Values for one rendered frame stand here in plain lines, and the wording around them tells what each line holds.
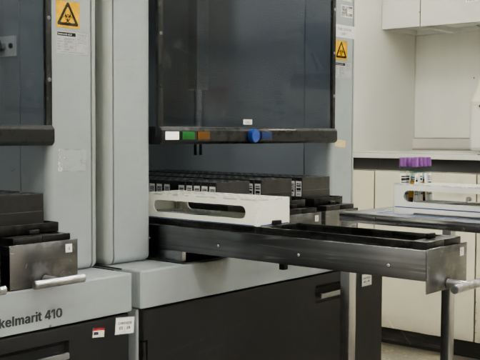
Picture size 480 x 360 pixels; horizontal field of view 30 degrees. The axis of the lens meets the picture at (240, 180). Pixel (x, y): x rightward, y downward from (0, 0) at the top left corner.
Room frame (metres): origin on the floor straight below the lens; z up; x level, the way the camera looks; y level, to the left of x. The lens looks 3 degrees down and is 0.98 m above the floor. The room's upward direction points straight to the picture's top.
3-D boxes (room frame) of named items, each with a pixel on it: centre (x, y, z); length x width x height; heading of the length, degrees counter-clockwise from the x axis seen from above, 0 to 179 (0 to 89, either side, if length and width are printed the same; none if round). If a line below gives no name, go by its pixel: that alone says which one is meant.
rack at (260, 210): (1.75, 0.05, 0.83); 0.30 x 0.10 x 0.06; 50
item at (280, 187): (2.04, -0.08, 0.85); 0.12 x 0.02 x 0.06; 139
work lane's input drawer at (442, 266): (1.63, -0.09, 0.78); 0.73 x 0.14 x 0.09; 50
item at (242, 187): (1.92, 0.02, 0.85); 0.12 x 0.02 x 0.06; 140
